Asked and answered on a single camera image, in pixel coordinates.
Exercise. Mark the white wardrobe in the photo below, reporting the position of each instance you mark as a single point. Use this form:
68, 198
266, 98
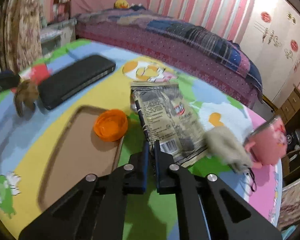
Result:
272, 42

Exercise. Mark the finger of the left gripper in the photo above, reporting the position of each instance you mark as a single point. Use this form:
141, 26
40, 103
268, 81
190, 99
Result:
8, 80

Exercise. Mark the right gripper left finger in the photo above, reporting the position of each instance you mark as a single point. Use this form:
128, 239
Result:
95, 207

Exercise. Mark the brown paper wad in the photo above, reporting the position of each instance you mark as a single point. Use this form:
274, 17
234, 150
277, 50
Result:
26, 95

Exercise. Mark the black rectangular case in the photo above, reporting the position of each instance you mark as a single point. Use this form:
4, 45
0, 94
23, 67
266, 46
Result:
67, 82

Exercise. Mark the white bedside stool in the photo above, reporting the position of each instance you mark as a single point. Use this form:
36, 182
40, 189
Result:
57, 35

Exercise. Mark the orange plastic cap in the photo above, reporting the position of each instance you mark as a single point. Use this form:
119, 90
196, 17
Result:
111, 125

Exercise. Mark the grey printed foil packet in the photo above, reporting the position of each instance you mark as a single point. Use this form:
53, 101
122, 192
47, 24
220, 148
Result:
167, 117

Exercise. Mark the yellow duck plush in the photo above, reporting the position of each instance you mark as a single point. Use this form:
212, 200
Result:
121, 4

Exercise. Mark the bed with plaid quilt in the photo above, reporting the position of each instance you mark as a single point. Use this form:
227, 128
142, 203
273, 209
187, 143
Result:
186, 46

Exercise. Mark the floral curtain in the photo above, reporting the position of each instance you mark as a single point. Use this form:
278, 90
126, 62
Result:
20, 42
290, 206

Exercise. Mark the pink piggy bank mug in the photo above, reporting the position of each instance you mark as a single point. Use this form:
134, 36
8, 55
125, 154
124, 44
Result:
268, 143

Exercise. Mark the floral curtain right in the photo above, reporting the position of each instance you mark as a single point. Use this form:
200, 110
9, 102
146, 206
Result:
290, 206

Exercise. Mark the floral curtain left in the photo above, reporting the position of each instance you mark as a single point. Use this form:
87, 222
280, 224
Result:
20, 42

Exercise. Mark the wooden desk with drawers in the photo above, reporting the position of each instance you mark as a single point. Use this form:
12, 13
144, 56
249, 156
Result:
290, 114

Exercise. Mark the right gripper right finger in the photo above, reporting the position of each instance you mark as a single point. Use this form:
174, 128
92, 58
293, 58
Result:
207, 207

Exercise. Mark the brown rectangular tray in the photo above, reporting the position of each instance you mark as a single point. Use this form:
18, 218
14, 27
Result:
77, 153

